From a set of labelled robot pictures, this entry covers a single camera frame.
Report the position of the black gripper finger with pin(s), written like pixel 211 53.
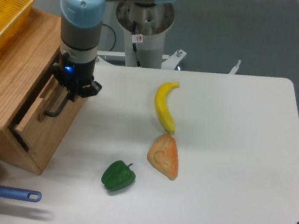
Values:
pixel 57 73
pixel 83 89

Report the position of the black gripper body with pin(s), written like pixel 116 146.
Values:
pixel 74 76

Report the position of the wooden top drawer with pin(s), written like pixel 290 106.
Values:
pixel 42 134

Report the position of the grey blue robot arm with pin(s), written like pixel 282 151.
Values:
pixel 81 23

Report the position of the wooden drawer cabinet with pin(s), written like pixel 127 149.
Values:
pixel 24 70

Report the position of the yellow banana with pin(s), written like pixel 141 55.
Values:
pixel 161 107

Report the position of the green bell pepper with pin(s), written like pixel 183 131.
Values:
pixel 118 176

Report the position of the triangular pastry bread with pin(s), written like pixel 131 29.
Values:
pixel 163 156

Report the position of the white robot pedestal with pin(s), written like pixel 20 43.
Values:
pixel 144 28

